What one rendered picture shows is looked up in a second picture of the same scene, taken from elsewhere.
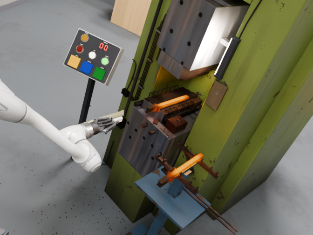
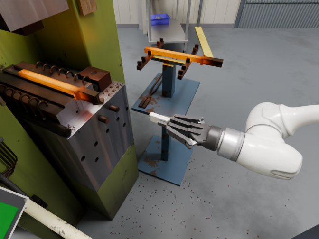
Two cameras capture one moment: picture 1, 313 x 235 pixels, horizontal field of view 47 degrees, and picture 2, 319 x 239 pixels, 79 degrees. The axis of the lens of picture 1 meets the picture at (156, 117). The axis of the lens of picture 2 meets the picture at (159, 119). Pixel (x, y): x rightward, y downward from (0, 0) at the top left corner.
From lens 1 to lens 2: 2.07 m
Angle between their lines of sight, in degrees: 70
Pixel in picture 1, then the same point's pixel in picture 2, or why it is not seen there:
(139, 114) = (85, 125)
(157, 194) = (180, 102)
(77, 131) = (266, 136)
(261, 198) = not seen: hidden behind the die
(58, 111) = not seen: outside the picture
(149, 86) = (5, 119)
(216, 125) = (104, 28)
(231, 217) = not seen: hidden behind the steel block
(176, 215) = (191, 87)
